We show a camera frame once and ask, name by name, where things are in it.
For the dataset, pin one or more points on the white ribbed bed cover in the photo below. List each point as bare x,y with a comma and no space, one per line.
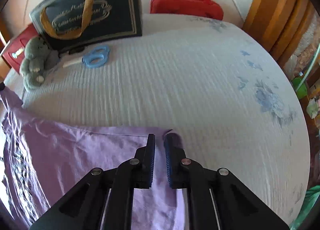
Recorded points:
206,80

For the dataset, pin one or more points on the grey plush toy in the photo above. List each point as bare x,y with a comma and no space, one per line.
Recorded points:
39,58

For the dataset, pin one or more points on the purple t-shirt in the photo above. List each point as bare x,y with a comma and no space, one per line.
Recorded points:
42,160

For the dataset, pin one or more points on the red handled case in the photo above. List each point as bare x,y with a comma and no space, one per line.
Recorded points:
201,8

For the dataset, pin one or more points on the red BEMEGA paper bag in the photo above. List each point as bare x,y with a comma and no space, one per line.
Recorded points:
13,52

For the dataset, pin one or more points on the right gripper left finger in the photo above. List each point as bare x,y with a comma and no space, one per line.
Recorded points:
103,199

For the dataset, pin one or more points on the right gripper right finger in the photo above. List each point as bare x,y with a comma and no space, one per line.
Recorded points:
216,199

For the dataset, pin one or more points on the wooden headboard post right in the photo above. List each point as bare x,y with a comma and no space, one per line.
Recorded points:
278,25

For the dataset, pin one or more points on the blue handled scissors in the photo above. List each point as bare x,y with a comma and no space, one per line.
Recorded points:
93,59

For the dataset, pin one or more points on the black gift bag gold handles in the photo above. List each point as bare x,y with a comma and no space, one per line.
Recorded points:
70,24

